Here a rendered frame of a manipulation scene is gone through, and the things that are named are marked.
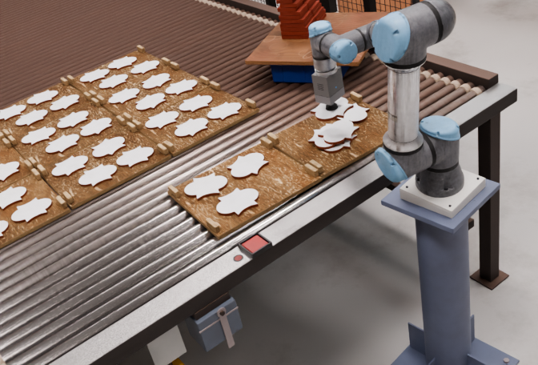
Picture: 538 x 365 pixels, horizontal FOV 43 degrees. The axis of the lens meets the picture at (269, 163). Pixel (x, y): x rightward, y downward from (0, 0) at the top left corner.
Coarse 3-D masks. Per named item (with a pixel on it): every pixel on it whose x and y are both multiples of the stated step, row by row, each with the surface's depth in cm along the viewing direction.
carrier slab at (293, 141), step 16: (368, 112) 253; (384, 112) 251; (288, 128) 253; (304, 128) 251; (320, 128) 249; (368, 128) 243; (384, 128) 241; (288, 144) 244; (304, 144) 242; (352, 144) 236; (368, 144) 235; (304, 160) 233; (320, 160) 232; (336, 160) 230; (352, 160) 229; (320, 176) 225
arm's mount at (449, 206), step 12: (408, 180) 217; (468, 180) 213; (480, 180) 212; (408, 192) 213; (420, 192) 212; (468, 192) 208; (420, 204) 211; (432, 204) 207; (444, 204) 206; (456, 204) 205
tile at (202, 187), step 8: (208, 176) 234; (216, 176) 233; (192, 184) 231; (200, 184) 231; (208, 184) 230; (216, 184) 229; (224, 184) 228; (192, 192) 227; (200, 192) 226; (208, 192) 226; (216, 192) 225
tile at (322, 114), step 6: (336, 102) 233; (342, 102) 233; (318, 108) 232; (324, 108) 232; (342, 108) 229; (348, 108) 230; (318, 114) 229; (324, 114) 228; (330, 114) 227; (336, 114) 226; (342, 114) 226; (324, 120) 226; (330, 120) 226
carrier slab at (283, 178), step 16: (272, 160) 237; (288, 160) 235; (224, 176) 234; (256, 176) 231; (272, 176) 229; (288, 176) 227; (304, 176) 225; (224, 192) 226; (272, 192) 221; (288, 192) 219; (192, 208) 222; (208, 208) 220; (256, 208) 215; (272, 208) 216; (224, 224) 211; (240, 224) 210
